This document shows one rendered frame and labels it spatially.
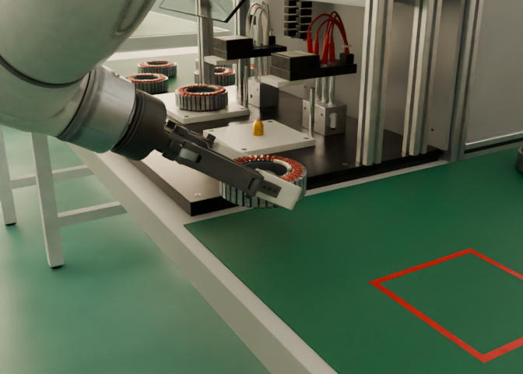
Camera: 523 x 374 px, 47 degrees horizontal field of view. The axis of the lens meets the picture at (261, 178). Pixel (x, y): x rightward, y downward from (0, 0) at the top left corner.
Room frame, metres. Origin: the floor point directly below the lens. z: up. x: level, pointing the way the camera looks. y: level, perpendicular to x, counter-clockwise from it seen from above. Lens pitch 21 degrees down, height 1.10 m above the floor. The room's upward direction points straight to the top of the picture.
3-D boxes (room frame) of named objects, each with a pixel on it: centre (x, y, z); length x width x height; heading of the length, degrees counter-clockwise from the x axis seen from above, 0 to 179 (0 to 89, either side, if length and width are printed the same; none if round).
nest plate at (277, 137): (1.03, 0.01, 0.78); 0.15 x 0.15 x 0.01; 30
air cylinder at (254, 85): (1.32, 0.00, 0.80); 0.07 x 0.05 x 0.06; 30
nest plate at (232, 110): (1.24, 0.13, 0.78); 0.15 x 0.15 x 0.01; 30
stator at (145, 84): (1.53, 0.30, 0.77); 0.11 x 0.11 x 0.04
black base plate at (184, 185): (1.15, 0.05, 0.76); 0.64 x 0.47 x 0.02; 30
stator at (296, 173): (0.72, 0.00, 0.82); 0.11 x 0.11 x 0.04
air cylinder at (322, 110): (1.11, -0.12, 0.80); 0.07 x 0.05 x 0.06; 30
